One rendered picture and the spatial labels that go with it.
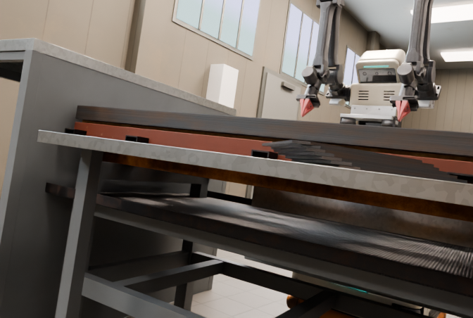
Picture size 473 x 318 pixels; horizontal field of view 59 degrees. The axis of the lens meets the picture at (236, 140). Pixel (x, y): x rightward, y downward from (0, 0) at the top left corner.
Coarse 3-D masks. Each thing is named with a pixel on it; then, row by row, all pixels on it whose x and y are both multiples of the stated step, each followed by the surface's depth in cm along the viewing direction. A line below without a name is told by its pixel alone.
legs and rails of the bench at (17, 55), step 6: (0, 54) 148; (6, 54) 146; (12, 54) 144; (18, 54) 142; (24, 54) 140; (0, 60) 148; (6, 60) 146; (12, 60) 145; (18, 60) 143; (0, 72) 185; (6, 72) 188; (12, 72) 190; (18, 72) 192; (6, 78) 188; (12, 78) 190; (18, 78) 192
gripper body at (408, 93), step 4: (404, 88) 170; (408, 88) 169; (400, 92) 171; (404, 92) 169; (408, 92) 169; (412, 92) 169; (404, 96) 167; (408, 96) 166; (412, 96) 165; (416, 96) 165; (408, 100) 167; (412, 100) 166; (416, 100) 165; (392, 104) 174
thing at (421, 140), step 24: (96, 120) 145; (120, 120) 138; (144, 120) 133; (168, 120) 128; (192, 120) 123; (216, 120) 119; (240, 120) 115; (264, 120) 111; (288, 120) 108; (360, 144) 98; (384, 144) 95; (408, 144) 92; (432, 144) 90; (456, 144) 88
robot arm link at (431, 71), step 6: (432, 0) 183; (426, 18) 182; (426, 24) 182; (426, 30) 182; (426, 36) 183; (426, 42) 183; (426, 48) 183; (426, 54) 183; (426, 60) 183; (432, 66) 182; (432, 72) 182; (432, 78) 183
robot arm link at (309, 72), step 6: (306, 66) 195; (312, 66) 193; (306, 72) 193; (312, 72) 191; (318, 72) 196; (324, 72) 199; (306, 78) 192; (312, 78) 192; (318, 78) 200; (324, 78) 198
